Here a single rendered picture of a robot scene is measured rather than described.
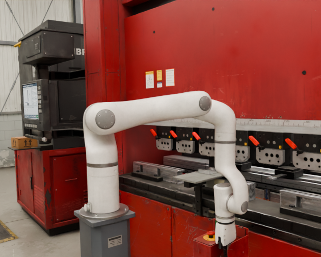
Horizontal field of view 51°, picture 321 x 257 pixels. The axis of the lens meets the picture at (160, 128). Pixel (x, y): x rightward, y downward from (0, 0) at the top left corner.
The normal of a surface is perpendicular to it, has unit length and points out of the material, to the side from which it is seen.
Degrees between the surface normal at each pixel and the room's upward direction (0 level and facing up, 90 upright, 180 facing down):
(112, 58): 90
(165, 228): 90
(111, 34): 90
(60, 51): 90
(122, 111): 81
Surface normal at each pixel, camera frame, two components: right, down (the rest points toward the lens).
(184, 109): -0.34, 0.27
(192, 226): -0.75, 0.07
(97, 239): -0.16, 0.07
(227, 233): 0.62, 0.06
